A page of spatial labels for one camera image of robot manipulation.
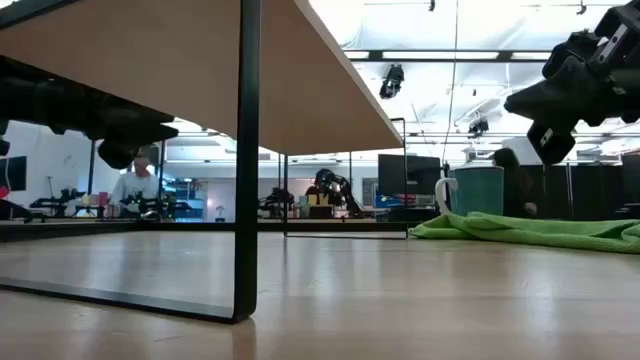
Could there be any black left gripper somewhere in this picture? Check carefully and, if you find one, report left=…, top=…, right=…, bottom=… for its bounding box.
left=29, top=55, right=180, bottom=171

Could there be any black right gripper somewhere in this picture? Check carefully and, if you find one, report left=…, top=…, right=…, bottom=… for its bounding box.
left=503, top=3, right=640, bottom=167

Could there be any teal enamel mug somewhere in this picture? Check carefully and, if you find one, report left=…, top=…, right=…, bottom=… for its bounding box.
left=434, top=166, right=505, bottom=218

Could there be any person in light top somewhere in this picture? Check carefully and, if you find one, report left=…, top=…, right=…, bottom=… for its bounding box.
left=108, top=149, right=162, bottom=220

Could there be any person with dark hair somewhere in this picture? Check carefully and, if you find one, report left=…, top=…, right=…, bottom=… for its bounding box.
left=491, top=147, right=540, bottom=219

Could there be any black room partition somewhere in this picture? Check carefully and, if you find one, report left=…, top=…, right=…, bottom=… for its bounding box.
left=535, top=153, right=640, bottom=222

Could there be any green microfibre cloth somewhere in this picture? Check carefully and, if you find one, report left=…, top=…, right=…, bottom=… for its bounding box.
left=408, top=211, right=640, bottom=255

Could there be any black computer monitor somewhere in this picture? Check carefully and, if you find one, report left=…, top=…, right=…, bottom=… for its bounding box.
left=377, top=153, right=442, bottom=198

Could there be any wooden tray with black frame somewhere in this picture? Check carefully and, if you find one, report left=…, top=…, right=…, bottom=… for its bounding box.
left=0, top=0, right=410, bottom=325

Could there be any thin hanging cable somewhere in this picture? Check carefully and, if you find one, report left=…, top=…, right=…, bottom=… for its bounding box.
left=441, top=0, right=460, bottom=164

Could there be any black wall screen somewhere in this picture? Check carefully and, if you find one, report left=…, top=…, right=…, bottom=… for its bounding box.
left=0, top=155, right=28, bottom=193

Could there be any black overhead frame bar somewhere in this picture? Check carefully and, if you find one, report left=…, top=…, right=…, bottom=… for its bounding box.
left=343, top=48, right=552, bottom=63

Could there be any hanging black overhead camera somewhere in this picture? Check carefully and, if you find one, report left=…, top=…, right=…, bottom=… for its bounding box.
left=378, top=63, right=406, bottom=101

